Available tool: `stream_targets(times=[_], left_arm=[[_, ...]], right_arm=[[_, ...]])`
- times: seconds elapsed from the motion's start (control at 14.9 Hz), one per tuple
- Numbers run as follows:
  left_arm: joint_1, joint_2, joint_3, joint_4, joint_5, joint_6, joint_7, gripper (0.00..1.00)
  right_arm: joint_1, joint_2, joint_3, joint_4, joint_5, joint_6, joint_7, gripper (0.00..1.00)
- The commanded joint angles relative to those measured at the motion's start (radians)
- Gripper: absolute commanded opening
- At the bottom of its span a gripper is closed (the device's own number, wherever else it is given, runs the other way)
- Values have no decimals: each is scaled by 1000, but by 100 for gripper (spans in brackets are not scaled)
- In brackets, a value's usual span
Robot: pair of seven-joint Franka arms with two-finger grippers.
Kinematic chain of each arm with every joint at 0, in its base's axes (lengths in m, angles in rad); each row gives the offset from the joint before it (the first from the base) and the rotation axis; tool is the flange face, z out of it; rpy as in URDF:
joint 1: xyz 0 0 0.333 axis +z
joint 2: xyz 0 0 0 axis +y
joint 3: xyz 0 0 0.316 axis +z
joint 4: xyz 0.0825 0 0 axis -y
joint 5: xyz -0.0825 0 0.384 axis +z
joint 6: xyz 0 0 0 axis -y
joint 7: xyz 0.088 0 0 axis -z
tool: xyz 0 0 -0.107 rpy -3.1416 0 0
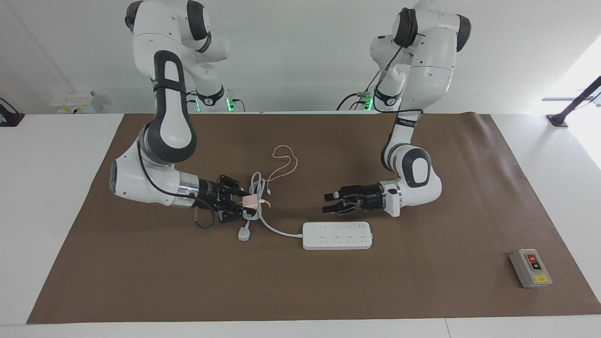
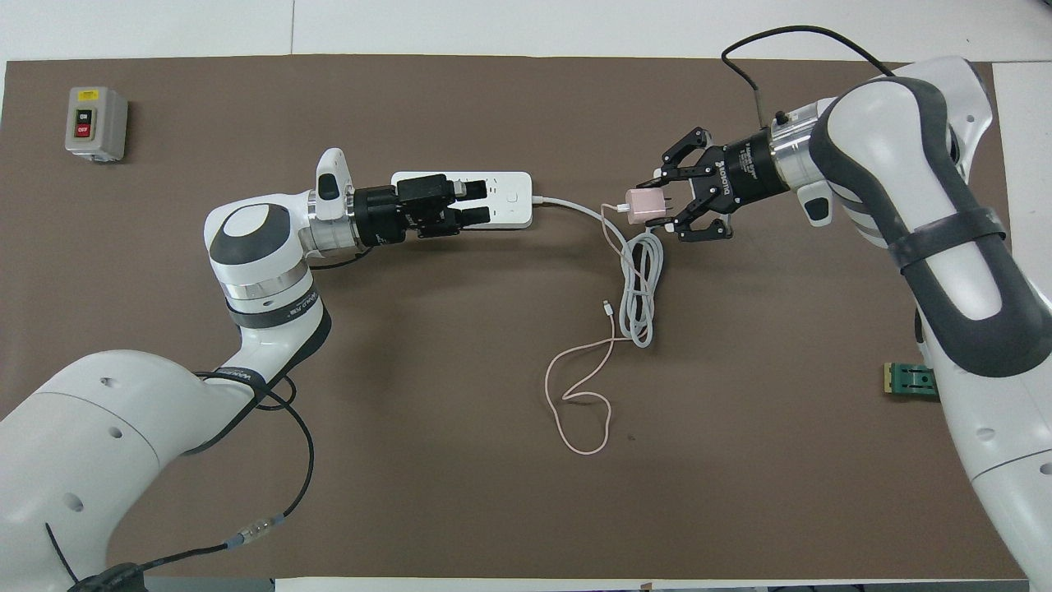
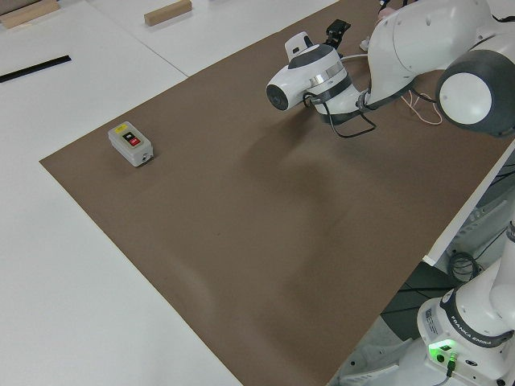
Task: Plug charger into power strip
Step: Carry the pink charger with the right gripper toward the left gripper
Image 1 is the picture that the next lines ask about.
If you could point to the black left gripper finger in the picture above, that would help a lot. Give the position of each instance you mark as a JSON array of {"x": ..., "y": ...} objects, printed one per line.
[
  {"x": 334, "y": 209},
  {"x": 333, "y": 195}
]

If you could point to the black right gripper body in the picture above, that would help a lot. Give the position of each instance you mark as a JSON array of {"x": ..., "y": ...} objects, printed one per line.
[{"x": 216, "y": 197}]

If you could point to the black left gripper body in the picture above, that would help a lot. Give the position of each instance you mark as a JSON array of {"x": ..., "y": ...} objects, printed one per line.
[{"x": 366, "y": 198}]

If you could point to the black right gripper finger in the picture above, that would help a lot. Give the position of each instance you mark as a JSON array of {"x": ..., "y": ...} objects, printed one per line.
[
  {"x": 246, "y": 214},
  {"x": 242, "y": 194}
]

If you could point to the pink charger adapter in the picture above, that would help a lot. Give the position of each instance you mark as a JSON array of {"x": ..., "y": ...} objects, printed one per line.
[{"x": 251, "y": 202}]

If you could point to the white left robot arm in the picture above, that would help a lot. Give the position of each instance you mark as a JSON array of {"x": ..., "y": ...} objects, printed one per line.
[{"x": 427, "y": 70}]

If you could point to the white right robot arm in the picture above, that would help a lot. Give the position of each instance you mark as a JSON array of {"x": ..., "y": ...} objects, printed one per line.
[{"x": 173, "y": 117}]

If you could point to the white power strip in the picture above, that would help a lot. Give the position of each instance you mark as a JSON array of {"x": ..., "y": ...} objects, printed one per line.
[{"x": 337, "y": 235}]

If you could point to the brown paper mat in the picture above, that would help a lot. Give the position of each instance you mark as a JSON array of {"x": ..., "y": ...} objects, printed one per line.
[{"x": 300, "y": 281}]

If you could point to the white box yellow labels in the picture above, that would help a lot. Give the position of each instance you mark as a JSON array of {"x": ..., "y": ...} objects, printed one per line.
[{"x": 70, "y": 103}]

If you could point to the grey push button box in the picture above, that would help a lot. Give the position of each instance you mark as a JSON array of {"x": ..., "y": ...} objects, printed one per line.
[{"x": 530, "y": 270}]

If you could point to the black clamp mount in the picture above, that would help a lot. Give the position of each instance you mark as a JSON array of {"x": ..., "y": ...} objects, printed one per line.
[{"x": 9, "y": 119}]

